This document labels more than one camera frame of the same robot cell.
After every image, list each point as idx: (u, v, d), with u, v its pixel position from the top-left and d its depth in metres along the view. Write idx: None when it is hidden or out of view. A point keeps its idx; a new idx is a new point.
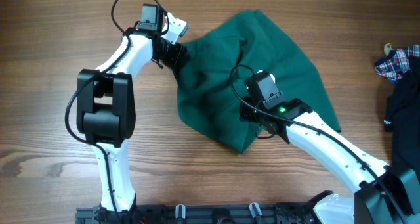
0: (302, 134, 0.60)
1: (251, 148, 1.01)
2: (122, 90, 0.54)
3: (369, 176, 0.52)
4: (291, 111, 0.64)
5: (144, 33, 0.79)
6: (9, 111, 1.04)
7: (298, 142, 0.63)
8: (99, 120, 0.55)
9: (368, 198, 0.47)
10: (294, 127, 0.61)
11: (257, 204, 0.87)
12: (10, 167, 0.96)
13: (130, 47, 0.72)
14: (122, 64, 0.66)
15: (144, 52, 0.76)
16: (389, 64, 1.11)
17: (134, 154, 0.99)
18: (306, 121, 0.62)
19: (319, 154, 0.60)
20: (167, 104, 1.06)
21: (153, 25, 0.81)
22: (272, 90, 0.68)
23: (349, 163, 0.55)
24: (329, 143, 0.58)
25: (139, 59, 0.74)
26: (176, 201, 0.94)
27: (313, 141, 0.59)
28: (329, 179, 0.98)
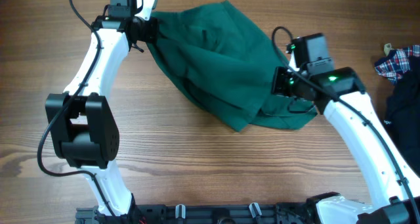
0: (346, 118, 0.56)
1: (251, 148, 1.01)
2: (97, 116, 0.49)
3: (402, 192, 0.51)
4: (339, 82, 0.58)
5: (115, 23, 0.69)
6: (10, 110, 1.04)
7: (336, 122, 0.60)
8: (79, 146, 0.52)
9: (392, 213, 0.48)
10: (340, 106, 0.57)
11: (257, 204, 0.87)
12: (10, 167, 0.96)
13: (101, 50, 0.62)
14: (94, 79, 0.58)
15: (118, 50, 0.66)
16: (389, 64, 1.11)
17: (134, 154, 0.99)
18: (356, 104, 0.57)
19: (356, 143, 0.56)
20: (167, 104, 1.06)
21: (125, 9, 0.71)
22: (321, 55, 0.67)
23: (386, 169, 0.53)
24: (374, 139, 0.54)
25: (115, 60, 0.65)
26: (176, 201, 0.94)
27: (356, 131, 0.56)
28: (329, 179, 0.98)
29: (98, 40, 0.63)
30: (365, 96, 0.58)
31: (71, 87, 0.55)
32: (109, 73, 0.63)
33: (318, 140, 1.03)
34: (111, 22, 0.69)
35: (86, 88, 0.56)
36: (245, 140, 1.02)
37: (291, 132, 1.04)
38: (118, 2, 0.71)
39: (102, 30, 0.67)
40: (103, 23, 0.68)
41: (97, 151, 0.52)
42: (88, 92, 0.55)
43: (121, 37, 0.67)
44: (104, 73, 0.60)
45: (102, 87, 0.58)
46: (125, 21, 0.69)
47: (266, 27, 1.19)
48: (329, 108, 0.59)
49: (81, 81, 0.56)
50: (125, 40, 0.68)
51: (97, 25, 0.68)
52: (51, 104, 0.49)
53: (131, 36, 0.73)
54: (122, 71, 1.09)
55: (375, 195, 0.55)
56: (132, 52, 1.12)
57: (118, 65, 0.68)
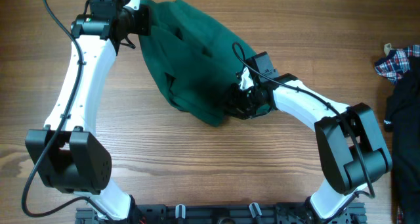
0: (283, 93, 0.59)
1: (251, 147, 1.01)
2: (84, 153, 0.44)
3: (331, 115, 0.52)
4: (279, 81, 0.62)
5: (99, 23, 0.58)
6: (9, 110, 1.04)
7: (285, 107, 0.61)
8: (70, 179, 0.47)
9: (325, 126, 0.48)
10: (279, 89, 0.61)
11: (257, 204, 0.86)
12: (10, 167, 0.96)
13: (83, 67, 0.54)
14: (77, 105, 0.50)
15: (104, 62, 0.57)
16: (389, 64, 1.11)
17: (134, 154, 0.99)
18: (291, 83, 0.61)
19: (295, 109, 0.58)
20: (167, 104, 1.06)
21: (108, 6, 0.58)
22: (268, 67, 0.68)
23: (315, 107, 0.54)
24: (306, 96, 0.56)
25: (100, 75, 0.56)
26: (176, 201, 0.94)
27: (291, 98, 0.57)
28: None
29: (79, 54, 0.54)
30: (296, 82, 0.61)
31: (52, 119, 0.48)
32: (96, 92, 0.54)
33: None
34: (94, 25, 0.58)
35: (69, 119, 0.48)
36: (245, 140, 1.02)
37: (291, 133, 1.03)
38: None
39: (83, 37, 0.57)
40: (83, 27, 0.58)
41: (86, 180, 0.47)
42: (71, 126, 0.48)
43: (104, 45, 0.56)
44: (88, 98, 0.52)
45: (87, 114, 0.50)
46: (107, 24, 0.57)
47: (266, 27, 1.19)
48: (277, 97, 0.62)
49: (63, 112, 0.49)
50: (107, 47, 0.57)
51: (77, 31, 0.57)
52: (32, 140, 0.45)
53: (117, 38, 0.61)
54: (122, 71, 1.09)
55: None
56: (132, 52, 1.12)
57: (105, 75, 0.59)
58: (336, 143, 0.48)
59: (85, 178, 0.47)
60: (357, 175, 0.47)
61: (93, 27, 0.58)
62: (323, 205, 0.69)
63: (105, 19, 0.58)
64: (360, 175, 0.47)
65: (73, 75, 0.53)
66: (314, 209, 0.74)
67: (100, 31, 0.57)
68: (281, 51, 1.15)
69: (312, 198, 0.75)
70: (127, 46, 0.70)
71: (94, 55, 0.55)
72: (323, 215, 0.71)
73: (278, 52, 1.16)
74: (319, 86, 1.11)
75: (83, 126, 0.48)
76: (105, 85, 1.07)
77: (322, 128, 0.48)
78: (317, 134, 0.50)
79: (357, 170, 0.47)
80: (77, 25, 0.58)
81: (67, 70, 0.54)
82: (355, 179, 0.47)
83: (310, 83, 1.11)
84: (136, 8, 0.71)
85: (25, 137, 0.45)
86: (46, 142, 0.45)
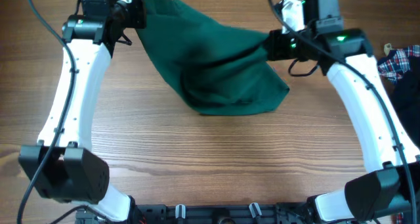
0: (350, 81, 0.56)
1: (251, 146, 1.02)
2: (78, 168, 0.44)
3: (399, 159, 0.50)
4: (347, 43, 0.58)
5: (93, 24, 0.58)
6: (9, 110, 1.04)
7: (342, 92, 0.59)
8: (67, 191, 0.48)
9: (385, 180, 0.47)
10: (344, 70, 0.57)
11: (257, 204, 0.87)
12: (10, 167, 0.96)
13: (75, 75, 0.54)
14: (70, 117, 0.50)
15: (98, 69, 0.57)
16: (389, 64, 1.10)
17: (134, 154, 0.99)
18: (359, 65, 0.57)
19: (354, 107, 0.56)
20: (167, 104, 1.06)
21: (100, 4, 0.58)
22: (331, 14, 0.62)
23: (383, 136, 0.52)
24: (377, 110, 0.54)
25: (94, 83, 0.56)
26: (176, 201, 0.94)
27: (357, 95, 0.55)
28: (329, 179, 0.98)
29: (71, 62, 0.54)
30: (350, 61, 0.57)
31: (45, 134, 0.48)
32: (90, 101, 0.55)
33: (318, 140, 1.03)
34: (86, 25, 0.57)
35: (63, 133, 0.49)
36: (244, 140, 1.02)
37: (291, 132, 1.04)
38: None
39: (75, 43, 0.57)
40: (75, 29, 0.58)
41: (83, 192, 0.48)
42: (65, 141, 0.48)
43: (97, 51, 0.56)
44: (81, 110, 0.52)
45: (82, 127, 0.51)
46: (100, 25, 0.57)
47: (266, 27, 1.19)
48: (334, 71, 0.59)
49: (56, 126, 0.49)
50: (100, 52, 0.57)
51: (68, 35, 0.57)
52: (25, 157, 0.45)
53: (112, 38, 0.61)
54: (123, 71, 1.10)
55: (369, 163, 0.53)
56: (132, 52, 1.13)
57: (100, 79, 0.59)
58: (385, 195, 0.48)
59: (81, 189, 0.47)
60: (381, 212, 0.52)
61: (85, 29, 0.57)
62: (329, 209, 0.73)
63: (98, 20, 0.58)
64: (382, 213, 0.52)
65: (65, 83, 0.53)
66: (316, 208, 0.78)
67: (93, 34, 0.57)
68: None
69: (317, 197, 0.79)
70: (125, 43, 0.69)
71: (87, 62, 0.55)
72: (325, 217, 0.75)
73: None
74: (318, 86, 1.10)
75: (77, 141, 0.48)
76: (105, 85, 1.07)
77: (381, 182, 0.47)
78: (371, 177, 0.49)
79: (387, 209, 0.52)
80: (68, 27, 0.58)
81: (60, 79, 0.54)
82: (378, 213, 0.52)
83: (310, 83, 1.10)
84: (128, 1, 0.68)
85: (20, 152, 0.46)
86: (41, 157, 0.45)
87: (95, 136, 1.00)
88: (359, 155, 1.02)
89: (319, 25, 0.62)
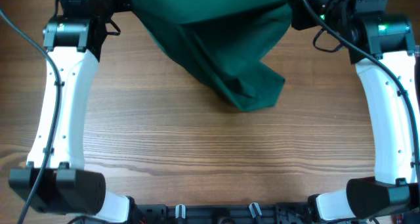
0: (382, 82, 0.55)
1: (251, 146, 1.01)
2: (71, 192, 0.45)
3: (413, 177, 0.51)
4: (388, 33, 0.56)
5: (75, 26, 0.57)
6: (9, 110, 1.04)
7: (369, 91, 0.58)
8: (63, 208, 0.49)
9: (394, 196, 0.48)
10: (377, 73, 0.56)
11: (256, 204, 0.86)
12: (11, 167, 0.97)
13: (60, 88, 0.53)
14: (58, 137, 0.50)
15: (85, 77, 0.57)
16: None
17: (134, 154, 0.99)
18: (395, 67, 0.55)
19: (378, 110, 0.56)
20: (167, 104, 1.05)
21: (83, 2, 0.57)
22: None
23: (402, 149, 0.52)
24: (405, 121, 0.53)
25: (83, 90, 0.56)
26: (176, 201, 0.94)
27: (387, 102, 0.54)
28: (329, 179, 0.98)
29: (56, 75, 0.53)
30: (384, 60, 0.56)
31: (35, 155, 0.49)
32: (80, 111, 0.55)
33: (318, 140, 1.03)
34: (68, 29, 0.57)
35: (54, 154, 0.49)
36: (245, 140, 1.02)
37: (291, 133, 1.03)
38: None
39: (57, 50, 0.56)
40: (57, 35, 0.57)
41: (80, 207, 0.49)
42: (56, 163, 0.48)
43: (81, 60, 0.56)
44: (69, 127, 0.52)
45: (72, 143, 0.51)
46: (84, 29, 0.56)
47: None
48: (365, 66, 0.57)
49: (46, 146, 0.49)
50: (85, 60, 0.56)
51: (50, 42, 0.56)
52: (17, 180, 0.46)
53: (98, 37, 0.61)
54: (123, 71, 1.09)
55: (380, 170, 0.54)
56: (132, 52, 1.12)
57: (88, 85, 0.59)
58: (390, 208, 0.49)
59: (77, 206, 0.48)
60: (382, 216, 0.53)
61: (67, 34, 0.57)
62: (328, 209, 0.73)
63: (81, 22, 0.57)
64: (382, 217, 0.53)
65: (51, 98, 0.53)
66: (317, 209, 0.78)
67: (77, 39, 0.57)
68: (280, 51, 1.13)
69: (319, 198, 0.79)
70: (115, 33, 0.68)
71: (72, 73, 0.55)
72: (325, 217, 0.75)
73: (277, 53, 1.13)
74: (318, 86, 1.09)
75: (68, 161, 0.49)
76: (106, 85, 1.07)
77: (389, 198, 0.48)
78: (380, 189, 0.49)
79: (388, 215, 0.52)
80: (50, 33, 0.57)
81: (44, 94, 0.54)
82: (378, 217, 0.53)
83: (310, 83, 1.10)
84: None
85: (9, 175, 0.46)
86: (31, 179, 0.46)
87: (95, 136, 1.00)
88: (359, 155, 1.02)
89: (358, 4, 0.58)
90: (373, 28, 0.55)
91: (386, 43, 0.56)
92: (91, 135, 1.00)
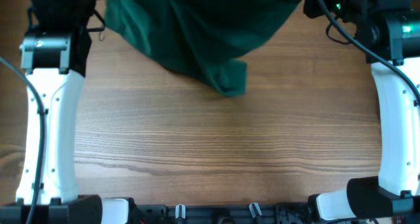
0: (398, 90, 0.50)
1: (252, 146, 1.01)
2: None
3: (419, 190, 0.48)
4: (413, 34, 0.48)
5: (55, 42, 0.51)
6: (8, 110, 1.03)
7: (382, 96, 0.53)
8: None
9: (400, 206, 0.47)
10: (392, 79, 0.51)
11: (256, 204, 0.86)
12: (12, 168, 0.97)
13: (44, 117, 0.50)
14: (47, 173, 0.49)
15: (72, 100, 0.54)
16: None
17: (134, 154, 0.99)
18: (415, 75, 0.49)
19: (392, 118, 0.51)
20: (167, 104, 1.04)
21: (60, 7, 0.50)
22: None
23: (412, 161, 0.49)
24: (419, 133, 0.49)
25: (68, 113, 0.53)
26: (176, 201, 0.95)
27: (401, 112, 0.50)
28: (329, 179, 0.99)
29: (38, 104, 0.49)
30: (403, 67, 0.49)
31: (24, 190, 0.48)
32: (67, 135, 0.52)
33: (318, 140, 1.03)
34: (48, 44, 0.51)
35: (43, 189, 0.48)
36: (245, 140, 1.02)
37: (291, 133, 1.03)
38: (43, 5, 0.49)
39: (37, 72, 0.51)
40: (36, 54, 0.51)
41: None
42: (48, 198, 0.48)
43: (64, 83, 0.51)
44: (58, 157, 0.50)
45: (62, 176, 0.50)
46: (65, 45, 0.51)
47: None
48: (379, 67, 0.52)
49: (34, 180, 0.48)
50: (69, 81, 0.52)
51: (29, 61, 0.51)
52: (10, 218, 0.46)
53: (84, 46, 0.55)
54: (123, 71, 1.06)
55: (386, 178, 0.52)
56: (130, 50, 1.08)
57: (75, 102, 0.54)
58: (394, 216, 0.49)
59: None
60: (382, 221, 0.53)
61: (48, 51, 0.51)
62: (328, 209, 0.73)
63: (60, 37, 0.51)
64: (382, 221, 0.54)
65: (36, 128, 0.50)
66: (317, 207, 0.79)
67: (58, 58, 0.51)
68: (281, 50, 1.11)
69: (319, 197, 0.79)
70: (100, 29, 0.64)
71: (56, 98, 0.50)
72: (324, 217, 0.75)
73: (278, 52, 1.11)
74: (319, 86, 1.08)
75: (59, 196, 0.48)
76: (105, 85, 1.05)
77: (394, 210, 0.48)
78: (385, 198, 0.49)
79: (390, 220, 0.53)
80: (27, 52, 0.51)
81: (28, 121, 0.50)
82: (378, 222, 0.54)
83: (310, 83, 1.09)
84: None
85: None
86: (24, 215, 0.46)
87: (95, 136, 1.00)
88: (358, 155, 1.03)
89: None
90: (398, 27, 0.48)
91: (409, 46, 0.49)
92: (90, 136, 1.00)
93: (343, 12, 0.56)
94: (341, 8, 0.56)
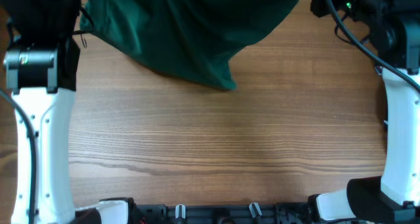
0: (411, 101, 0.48)
1: (251, 147, 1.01)
2: None
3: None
4: None
5: (41, 58, 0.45)
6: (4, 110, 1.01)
7: (392, 103, 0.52)
8: None
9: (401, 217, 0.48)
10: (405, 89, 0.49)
11: (257, 204, 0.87)
12: (11, 167, 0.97)
13: (35, 141, 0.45)
14: (41, 199, 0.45)
15: (64, 117, 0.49)
16: None
17: (134, 154, 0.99)
18: None
19: (401, 126, 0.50)
20: (166, 104, 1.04)
21: (39, 12, 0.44)
22: None
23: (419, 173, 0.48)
24: None
25: (62, 133, 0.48)
26: (176, 201, 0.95)
27: (413, 123, 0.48)
28: (329, 179, 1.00)
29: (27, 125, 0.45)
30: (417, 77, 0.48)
31: (17, 219, 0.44)
32: (61, 155, 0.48)
33: (318, 140, 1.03)
34: (34, 60, 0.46)
35: (39, 215, 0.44)
36: (245, 140, 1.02)
37: (291, 133, 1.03)
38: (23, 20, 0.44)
39: (23, 92, 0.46)
40: (21, 72, 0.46)
41: None
42: None
43: (54, 102, 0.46)
44: (52, 182, 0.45)
45: (58, 202, 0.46)
46: (52, 61, 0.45)
47: None
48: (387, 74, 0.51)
49: (27, 208, 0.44)
50: (60, 99, 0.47)
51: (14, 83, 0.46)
52: None
53: (74, 60, 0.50)
54: (123, 71, 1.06)
55: (388, 184, 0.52)
56: None
57: (67, 120, 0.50)
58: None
59: None
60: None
61: (33, 67, 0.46)
62: (328, 209, 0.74)
63: (47, 52, 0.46)
64: None
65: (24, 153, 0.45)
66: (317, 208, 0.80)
67: (45, 77, 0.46)
68: (281, 50, 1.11)
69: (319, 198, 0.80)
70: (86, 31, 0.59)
71: (45, 119, 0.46)
72: (323, 217, 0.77)
73: (278, 52, 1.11)
74: (318, 87, 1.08)
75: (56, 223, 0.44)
76: (105, 85, 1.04)
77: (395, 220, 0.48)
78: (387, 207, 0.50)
79: None
80: (11, 71, 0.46)
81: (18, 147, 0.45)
82: None
83: (310, 83, 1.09)
84: None
85: None
86: None
87: (95, 137, 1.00)
88: (358, 155, 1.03)
89: None
90: (415, 29, 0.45)
91: None
92: (90, 136, 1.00)
93: (354, 10, 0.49)
94: (352, 7, 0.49)
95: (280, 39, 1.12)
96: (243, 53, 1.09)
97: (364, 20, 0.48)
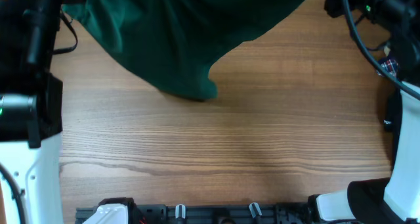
0: None
1: (251, 147, 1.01)
2: None
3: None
4: None
5: (19, 106, 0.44)
6: None
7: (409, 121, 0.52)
8: None
9: None
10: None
11: (257, 204, 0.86)
12: None
13: (21, 197, 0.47)
14: None
15: (49, 163, 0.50)
16: (389, 64, 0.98)
17: (134, 154, 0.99)
18: None
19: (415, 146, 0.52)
20: (166, 104, 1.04)
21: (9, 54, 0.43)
22: None
23: None
24: None
25: (46, 180, 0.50)
26: (176, 201, 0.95)
27: None
28: (329, 179, 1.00)
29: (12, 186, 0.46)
30: None
31: None
32: (49, 199, 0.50)
33: (318, 140, 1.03)
34: (11, 104, 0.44)
35: None
36: (245, 140, 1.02)
37: (291, 133, 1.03)
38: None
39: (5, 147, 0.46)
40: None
41: None
42: None
43: (37, 156, 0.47)
44: None
45: None
46: (31, 108, 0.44)
47: None
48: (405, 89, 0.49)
49: None
50: (42, 151, 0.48)
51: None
52: None
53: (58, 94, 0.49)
54: (123, 71, 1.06)
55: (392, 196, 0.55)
56: None
57: (54, 170, 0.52)
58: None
59: None
60: None
61: (12, 112, 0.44)
62: (329, 210, 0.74)
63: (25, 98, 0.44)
64: None
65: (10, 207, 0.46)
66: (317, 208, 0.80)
67: (26, 128, 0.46)
68: (281, 50, 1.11)
69: (318, 198, 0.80)
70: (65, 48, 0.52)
71: (31, 175, 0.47)
72: (323, 217, 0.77)
73: (278, 52, 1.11)
74: (319, 87, 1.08)
75: None
76: (105, 85, 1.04)
77: None
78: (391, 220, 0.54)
79: None
80: None
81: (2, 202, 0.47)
82: None
83: (310, 83, 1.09)
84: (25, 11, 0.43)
85: None
86: None
87: (95, 137, 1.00)
88: (358, 155, 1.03)
89: None
90: None
91: None
92: (90, 136, 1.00)
93: (373, 14, 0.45)
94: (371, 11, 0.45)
95: (280, 39, 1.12)
96: (243, 53, 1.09)
97: (384, 25, 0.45)
